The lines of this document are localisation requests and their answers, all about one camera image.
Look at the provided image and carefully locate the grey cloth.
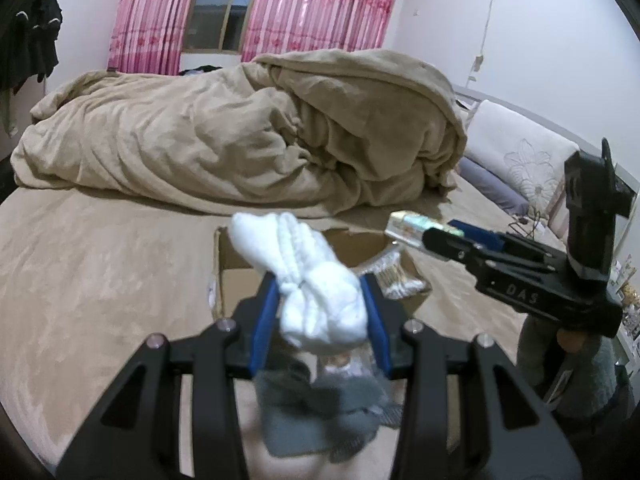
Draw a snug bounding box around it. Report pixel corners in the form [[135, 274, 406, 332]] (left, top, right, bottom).
[[254, 354, 407, 464]]

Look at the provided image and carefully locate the person's right forearm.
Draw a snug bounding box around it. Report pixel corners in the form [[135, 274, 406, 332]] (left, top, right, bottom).
[[516, 317, 622, 420]]

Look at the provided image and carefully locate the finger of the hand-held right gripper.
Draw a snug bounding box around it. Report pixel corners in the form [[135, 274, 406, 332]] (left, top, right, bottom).
[[446, 218, 567, 262], [421, 228, 484, 267]]

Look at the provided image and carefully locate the small clear plastic packet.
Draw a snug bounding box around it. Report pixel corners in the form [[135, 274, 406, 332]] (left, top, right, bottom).
[[319, 342, 377, 382]]

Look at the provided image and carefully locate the pink striped curtain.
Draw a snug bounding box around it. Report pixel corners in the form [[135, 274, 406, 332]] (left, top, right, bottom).
[[106, 0, 202, 76], [240, 0, 407, 64]]

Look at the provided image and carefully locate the white flower-print pillow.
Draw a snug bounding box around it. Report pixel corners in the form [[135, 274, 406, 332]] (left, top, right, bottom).
[[467, 99, 582, 213]]

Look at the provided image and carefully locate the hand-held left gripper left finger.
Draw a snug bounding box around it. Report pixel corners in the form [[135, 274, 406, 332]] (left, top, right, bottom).
[[55, 272, 279, 480]]

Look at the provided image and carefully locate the clear packet of cotton swabs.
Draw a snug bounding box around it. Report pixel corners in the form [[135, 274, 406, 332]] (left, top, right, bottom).
[[367, 249, 433, 302]]

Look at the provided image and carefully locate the window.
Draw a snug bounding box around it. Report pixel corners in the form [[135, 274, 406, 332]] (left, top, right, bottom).
[[181, 0, 264, 54]]

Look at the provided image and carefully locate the beige fleece blanket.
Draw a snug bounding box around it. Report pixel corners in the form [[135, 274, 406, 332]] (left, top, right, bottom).
[[10, 49, 469, 219]]

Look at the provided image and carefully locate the white sock bundle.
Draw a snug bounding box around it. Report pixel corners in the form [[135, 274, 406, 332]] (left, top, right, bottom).
[[229, 211, 372, 352]]

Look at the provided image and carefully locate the grey pillow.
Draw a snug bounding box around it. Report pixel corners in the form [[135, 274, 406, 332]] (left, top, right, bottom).
[[457, 156, 531, 217]]

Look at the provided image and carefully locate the grey bed headboard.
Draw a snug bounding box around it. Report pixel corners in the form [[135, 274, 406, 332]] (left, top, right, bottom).
[[452, 84, 603, 148]]

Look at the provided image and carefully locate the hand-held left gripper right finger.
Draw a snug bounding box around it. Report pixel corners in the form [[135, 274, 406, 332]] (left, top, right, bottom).
[[359, 274, 584, 480]]

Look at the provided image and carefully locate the small clear green packet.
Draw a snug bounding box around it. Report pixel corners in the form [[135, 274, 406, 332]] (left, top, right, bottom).
[[385, 210, 463, 251]]

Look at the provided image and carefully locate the dark hanging clothing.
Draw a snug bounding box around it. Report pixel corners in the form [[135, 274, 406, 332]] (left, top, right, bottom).
[[0, 0, 64, 97]]

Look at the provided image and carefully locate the white wall cable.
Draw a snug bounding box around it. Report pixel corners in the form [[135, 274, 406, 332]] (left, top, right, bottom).
[[467, 0, 502, 83]]

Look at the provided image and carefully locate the small wire object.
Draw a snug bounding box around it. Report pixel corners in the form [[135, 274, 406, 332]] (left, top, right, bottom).
[[507, 212, 546, 237]]

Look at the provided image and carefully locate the cardboard box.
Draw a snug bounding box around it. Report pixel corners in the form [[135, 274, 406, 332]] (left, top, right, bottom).
[[210, 225, 432, 411]]

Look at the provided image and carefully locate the beige bed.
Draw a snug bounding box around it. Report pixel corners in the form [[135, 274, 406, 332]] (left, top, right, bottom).
[[0, 172, 568, 476]]

